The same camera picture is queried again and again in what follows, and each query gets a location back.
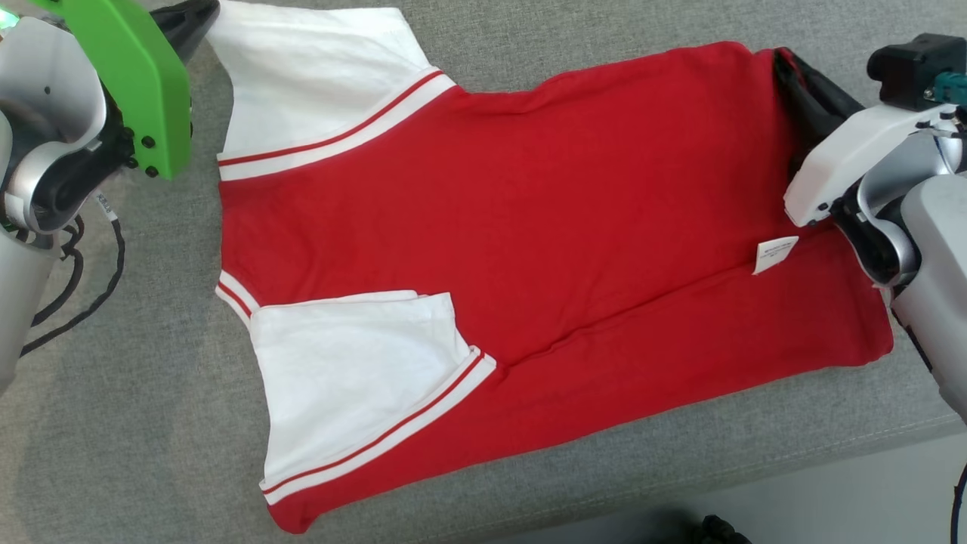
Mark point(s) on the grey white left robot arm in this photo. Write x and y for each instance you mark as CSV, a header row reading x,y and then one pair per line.
x,y
45,91

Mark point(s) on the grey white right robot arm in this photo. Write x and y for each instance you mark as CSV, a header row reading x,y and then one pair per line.
x,y
937,264

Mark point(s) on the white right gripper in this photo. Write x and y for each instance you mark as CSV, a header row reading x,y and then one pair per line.
x,y
846,159

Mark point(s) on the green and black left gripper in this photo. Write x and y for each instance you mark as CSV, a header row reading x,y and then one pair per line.
x,y
143,83

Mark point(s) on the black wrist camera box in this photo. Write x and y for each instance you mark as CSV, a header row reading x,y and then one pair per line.
x,y
906,68

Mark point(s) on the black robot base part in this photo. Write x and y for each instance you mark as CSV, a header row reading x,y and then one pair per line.
x,y
718,530

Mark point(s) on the red and white jersey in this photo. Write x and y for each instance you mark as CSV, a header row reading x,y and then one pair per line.
x,y
529,227

